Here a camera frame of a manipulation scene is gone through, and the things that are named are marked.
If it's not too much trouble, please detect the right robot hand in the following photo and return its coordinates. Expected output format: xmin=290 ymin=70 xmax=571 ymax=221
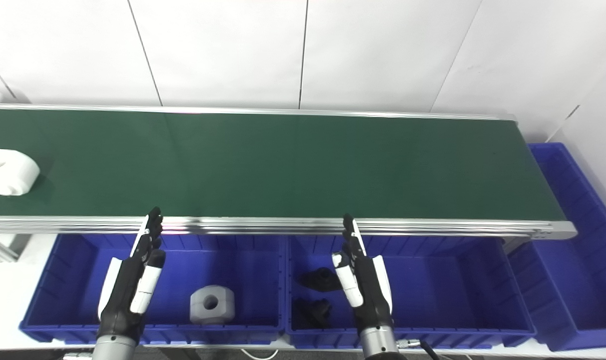
xmin=332 ymin=214 xmax=394 ymax=331

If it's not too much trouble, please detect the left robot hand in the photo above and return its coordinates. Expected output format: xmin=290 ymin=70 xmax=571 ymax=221
xmin=97 ymin=207 xmax=166 ymax=346

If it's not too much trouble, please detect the white plastic block with hole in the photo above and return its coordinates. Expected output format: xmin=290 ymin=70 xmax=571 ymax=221
xmin=190 ymin=285 xmax=235 ymax=325
xmin=0 ymin=149 xmax=40 ymax=196

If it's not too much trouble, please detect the black plastic part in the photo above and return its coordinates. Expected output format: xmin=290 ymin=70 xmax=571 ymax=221
xmin=299 ymin=267 xmax=342 ymax=292
xmin=292 ymin=298 xmax=333 ymax=330

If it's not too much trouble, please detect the blue plastic bin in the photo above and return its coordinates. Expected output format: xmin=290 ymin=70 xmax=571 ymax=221
xmin=508 ymin=142 xmax=606 ymax=352
xmin=285 ymin=235 xmax=537 ymax=350
xmin=19 ymin=234 xmax=287 ymax=346

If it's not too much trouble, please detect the green conveyor belt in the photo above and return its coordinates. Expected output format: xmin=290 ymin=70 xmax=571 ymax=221
xmin=0 ymin=103 xmax=578 ymax=241
xmin=0 ymin=109 xmax=567 ymax=222

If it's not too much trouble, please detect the aluminium conveyor leg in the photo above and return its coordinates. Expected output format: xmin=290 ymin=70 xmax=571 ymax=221
xmin=0 ymin=233 xmax=31 ymax=263

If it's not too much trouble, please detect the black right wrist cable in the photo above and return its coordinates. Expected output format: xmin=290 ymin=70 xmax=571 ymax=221
xmin=395 ymin=339 xmax=441 ymax=360

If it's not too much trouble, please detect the white cable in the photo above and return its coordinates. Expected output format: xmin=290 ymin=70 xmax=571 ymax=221
xmin=240 ymin=348 xmax=281 ymax=360

